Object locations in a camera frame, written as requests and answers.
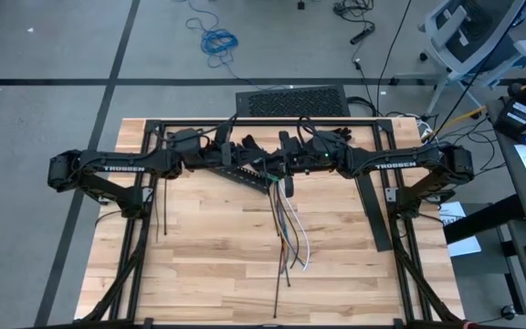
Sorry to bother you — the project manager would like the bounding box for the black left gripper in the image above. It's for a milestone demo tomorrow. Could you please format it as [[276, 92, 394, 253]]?
[[201, 142, 271, 169]]

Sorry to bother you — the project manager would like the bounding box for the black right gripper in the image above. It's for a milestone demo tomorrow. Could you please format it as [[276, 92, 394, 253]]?
[[269, 132, 346, 175]]

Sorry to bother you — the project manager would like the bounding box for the black slotted cable raceway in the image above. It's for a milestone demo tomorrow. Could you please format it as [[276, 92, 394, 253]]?
[[211, 164, 277, 196]]

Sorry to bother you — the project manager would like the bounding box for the dark grey cable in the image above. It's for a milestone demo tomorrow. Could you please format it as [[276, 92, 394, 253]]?
[[288, 214, 305, 271]]

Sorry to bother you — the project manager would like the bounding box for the black zip tie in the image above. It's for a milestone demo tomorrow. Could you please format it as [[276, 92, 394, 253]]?
[[272, 253, 289, 320], [162, 177, 169, 237]]

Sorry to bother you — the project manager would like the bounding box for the black perforated computer case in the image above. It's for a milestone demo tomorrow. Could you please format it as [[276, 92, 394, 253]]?
[[235, 85, 352, 119]]

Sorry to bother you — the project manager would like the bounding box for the flat black raceway cover strip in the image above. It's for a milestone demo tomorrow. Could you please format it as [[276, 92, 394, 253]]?
[[355, 172, 395, 253]]

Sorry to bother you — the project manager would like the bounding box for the black power strip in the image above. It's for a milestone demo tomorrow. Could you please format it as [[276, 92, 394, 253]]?
[[349, 25, 377, 47]]

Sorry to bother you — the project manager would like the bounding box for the white paper sheet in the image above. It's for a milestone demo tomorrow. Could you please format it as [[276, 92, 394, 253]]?
[[437, 200, 483, 259]]

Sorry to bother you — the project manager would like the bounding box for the grey office chair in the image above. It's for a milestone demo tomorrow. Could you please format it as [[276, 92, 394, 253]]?
[[393, 0, 526, 119]]

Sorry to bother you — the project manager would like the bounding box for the black box with labels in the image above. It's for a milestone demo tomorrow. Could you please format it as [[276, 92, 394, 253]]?
[[492, 97, 526, 143]]

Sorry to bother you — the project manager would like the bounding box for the black aluminium table frame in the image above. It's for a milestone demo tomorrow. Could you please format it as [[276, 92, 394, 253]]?
[[74, 117, 468, 329]]

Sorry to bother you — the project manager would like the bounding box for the blue coiled floor cable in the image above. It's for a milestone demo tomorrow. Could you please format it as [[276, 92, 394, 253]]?
[[184, 0, 258, 89]]

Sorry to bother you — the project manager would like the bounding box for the white power cable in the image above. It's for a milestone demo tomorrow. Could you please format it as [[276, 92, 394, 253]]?
[[416, 116, 442, 156]]

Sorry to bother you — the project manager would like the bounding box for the long thin black cable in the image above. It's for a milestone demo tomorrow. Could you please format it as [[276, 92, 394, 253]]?
[[375, 0, 414, 116]]

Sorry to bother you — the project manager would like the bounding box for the black tangled floor cable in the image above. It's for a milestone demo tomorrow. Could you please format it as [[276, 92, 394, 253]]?
[[332, 0, 376, 28]]

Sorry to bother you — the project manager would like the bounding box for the yellow floor cable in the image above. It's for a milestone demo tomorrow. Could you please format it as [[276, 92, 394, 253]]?
[[429, 106, 489, 140]]

